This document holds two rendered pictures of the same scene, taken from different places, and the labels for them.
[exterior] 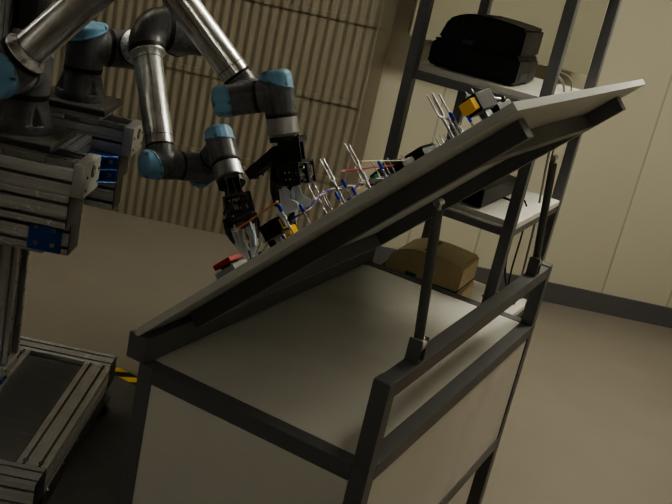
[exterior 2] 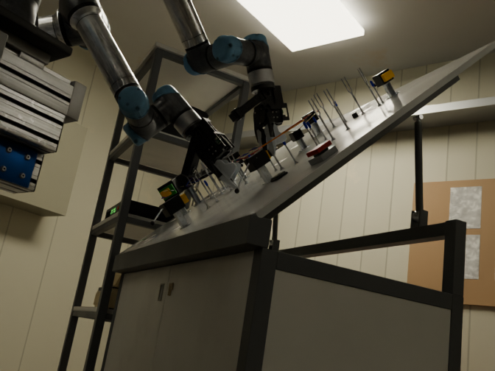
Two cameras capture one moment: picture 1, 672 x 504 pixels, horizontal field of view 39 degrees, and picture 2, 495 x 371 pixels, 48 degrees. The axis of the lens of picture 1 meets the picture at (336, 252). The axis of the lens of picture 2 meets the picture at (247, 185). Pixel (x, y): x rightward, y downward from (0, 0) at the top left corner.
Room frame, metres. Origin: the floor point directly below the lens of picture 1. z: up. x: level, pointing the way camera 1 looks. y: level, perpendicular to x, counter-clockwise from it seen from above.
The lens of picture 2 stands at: (1.19, 1.33, 0.58)
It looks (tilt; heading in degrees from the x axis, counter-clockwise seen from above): 16 degrees up; 311
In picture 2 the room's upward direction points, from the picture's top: 9 degrees clockwise
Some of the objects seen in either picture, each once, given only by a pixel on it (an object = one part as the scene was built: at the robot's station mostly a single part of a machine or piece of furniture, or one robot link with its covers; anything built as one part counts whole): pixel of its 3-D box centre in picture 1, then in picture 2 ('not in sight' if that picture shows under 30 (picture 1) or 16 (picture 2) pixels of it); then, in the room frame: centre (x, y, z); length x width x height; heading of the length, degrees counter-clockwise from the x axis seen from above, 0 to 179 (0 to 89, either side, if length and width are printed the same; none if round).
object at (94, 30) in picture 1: (88, 44); not in sight; (2.86, 0.87, 1.33); 0.13 x 0.12 x 0.14; 127
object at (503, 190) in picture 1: (455, 178); (147, 219); (3.20, -0.35, 1.09); 0.35 x 0.33 x 0.07; 155
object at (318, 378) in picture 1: (354, 405); (249, 345); (2.34, -0.14, 0.60); 1.17 x 0.58 x 0.40; 155
